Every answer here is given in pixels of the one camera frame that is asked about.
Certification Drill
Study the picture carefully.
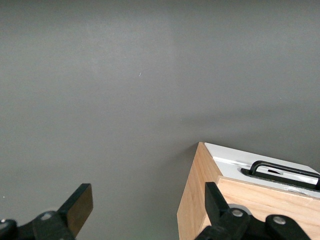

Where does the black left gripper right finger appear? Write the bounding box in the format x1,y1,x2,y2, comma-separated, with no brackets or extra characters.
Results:
197,181,312,240

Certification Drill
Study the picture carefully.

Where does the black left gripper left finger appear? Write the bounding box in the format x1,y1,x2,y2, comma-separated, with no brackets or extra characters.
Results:
0,183,94,240

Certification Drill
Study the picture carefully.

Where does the wooden drawer with white front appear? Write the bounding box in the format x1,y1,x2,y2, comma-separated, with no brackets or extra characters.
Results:
212,156,320,200

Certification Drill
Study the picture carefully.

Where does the black metal drawer handle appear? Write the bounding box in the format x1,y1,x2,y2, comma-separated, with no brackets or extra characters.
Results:
240,160,320,190

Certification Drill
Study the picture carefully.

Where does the wooden drawer cabinet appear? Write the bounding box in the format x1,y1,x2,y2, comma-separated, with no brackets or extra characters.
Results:
176,141,320,240

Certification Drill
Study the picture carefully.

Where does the plain white cabinet front panel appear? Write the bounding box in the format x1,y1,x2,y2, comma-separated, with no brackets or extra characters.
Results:
203,142,320,176

